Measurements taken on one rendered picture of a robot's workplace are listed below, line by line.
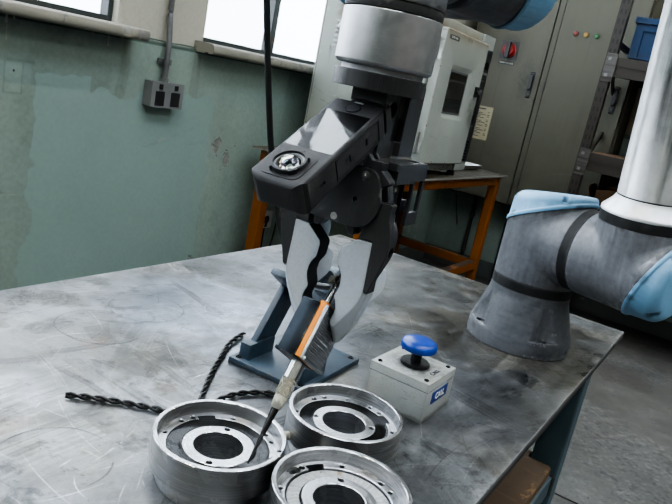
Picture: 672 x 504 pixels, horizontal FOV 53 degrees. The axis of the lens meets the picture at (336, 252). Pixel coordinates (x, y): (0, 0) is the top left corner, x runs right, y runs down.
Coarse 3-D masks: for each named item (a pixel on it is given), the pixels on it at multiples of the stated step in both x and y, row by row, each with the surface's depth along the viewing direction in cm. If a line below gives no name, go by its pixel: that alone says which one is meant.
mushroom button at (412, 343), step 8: (408, 336) 73; (416, 336) 73; (424, 336) 74; (400, 344) 73; (408, 344) 71; (416, 344) 71; (424, 344) 71; (432, 344) 72; (416, 352) 71; (424, 352) 71; (432, 352) 71; (416, 360) 73
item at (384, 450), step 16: (320, 384) 65; (336, 384) 66; (304, 400) 64; (352, 400) 66; (368, 400) 65; (384, 400) 64; (288, 416) 60; (320, 416) 61; (336, 416) 63; (352, 416) 63; (384, 416) 64; (400, 416) 62; (304, 432) 57; (320, 432) 56; (336, 432) 59; (352, 432) 63; (368, 432) 60; (400, 432) 59; (352, 448) 56; (368, 448) 56; (384, 448) 57
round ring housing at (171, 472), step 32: (160, 416) 54; (192, 416) 57; (224, 416) 58; (256, 416) 58; (160, 448) 50; (192, 448) 52; (224, 448) 56; (160, 480) 50; (192, 480) 49; (224, 480) 49; (256, 480) 50
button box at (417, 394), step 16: (400, 352) 76; (384, 368) 71; (400, 368) 71; (416, 368) 72; (432, 368) 73; (448, 368) 74; (368, 384) 73; (384, 384) 72; (400, 384) 71; (416, 384) 70; (432, 384) 69; (448, 384) 74; (400, 400) 71; (416, 400) 70; (432, 400) 71; (416, 416) 70
